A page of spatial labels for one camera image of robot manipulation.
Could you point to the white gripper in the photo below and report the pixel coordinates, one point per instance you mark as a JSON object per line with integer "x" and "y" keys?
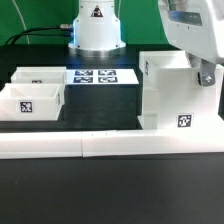
{"x": 197, "y": 27}

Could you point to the white drawer box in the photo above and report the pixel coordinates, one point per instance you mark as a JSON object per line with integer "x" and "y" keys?
{"x": 39, "y": 75}
{"x": 31, "y": 102}

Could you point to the white rear drawer box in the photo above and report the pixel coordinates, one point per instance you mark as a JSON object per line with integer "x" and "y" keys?
{"x": 39, "y": 75}

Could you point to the white marker sheet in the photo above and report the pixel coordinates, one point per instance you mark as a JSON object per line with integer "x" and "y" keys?
{"x": 101, "y": 77}

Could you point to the white front drawer box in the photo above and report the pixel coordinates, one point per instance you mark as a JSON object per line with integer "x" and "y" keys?
{"x": 31, "y": 102}

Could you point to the white front fence left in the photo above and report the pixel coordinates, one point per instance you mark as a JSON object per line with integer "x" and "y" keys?
{"x": 40, "y": 145}

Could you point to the white front fence right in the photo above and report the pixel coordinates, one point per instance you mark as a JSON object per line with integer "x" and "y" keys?
{"x": 151, "y": 142}

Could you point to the white fence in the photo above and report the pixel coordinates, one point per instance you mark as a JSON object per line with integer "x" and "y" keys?
{"x": 40, "y": 145}
{"x": 151, "y": 142}

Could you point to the white drawer cabinet frame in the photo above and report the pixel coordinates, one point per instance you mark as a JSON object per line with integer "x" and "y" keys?
{"x": 172, "y": 96}

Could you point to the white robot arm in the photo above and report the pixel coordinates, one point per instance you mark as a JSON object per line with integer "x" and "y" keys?
{"x": 97, "y": 31}

